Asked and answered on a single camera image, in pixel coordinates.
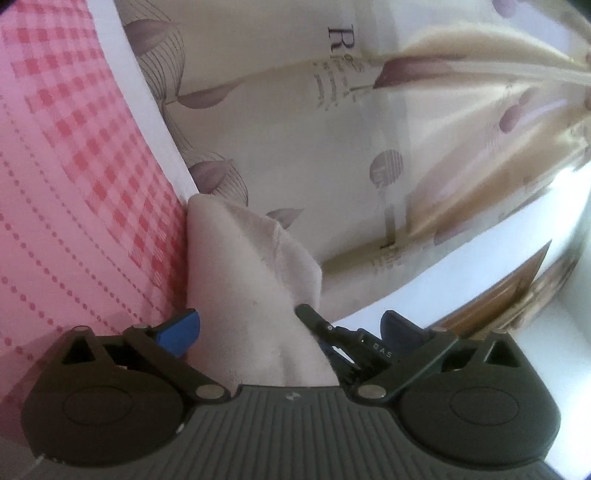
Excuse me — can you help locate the white knitted small garment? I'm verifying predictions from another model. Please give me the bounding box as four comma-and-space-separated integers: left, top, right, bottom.
186, 194, 338, 392

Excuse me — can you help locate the pink checked bed sheet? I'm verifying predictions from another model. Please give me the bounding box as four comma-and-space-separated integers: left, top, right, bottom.
1, 1, 193, 442

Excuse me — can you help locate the beige leaf-patterned curtain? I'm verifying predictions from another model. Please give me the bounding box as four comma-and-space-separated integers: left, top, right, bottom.
116, 1, 590, 319

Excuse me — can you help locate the brown wooden door frame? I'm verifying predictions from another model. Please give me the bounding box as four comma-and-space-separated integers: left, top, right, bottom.
435, 241, 583, 339

